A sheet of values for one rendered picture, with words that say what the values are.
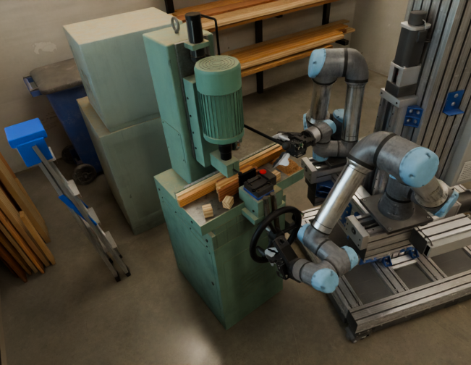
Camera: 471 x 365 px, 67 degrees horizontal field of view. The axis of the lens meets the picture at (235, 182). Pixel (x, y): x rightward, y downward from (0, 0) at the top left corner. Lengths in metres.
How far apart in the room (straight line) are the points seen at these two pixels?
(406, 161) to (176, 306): 1.67
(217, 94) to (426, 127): 0.92
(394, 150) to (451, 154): 0.82
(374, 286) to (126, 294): 1.52
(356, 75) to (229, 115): 0.56
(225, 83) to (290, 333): 1.46
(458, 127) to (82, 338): 2.27
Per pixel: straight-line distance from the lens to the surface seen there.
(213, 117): 1.40
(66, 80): 3.04
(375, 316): 2.07
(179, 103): 1.58
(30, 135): 1.90
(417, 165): 1.13
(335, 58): 1.58
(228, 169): 1.57
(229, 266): 1.78
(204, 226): 1.49
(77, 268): 2.78
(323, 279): 1.17
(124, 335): 2.35
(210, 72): 1.32
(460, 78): 1.72
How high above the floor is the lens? 1.96
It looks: 39 degrees down
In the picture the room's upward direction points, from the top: 5 degrees counter-clockwise
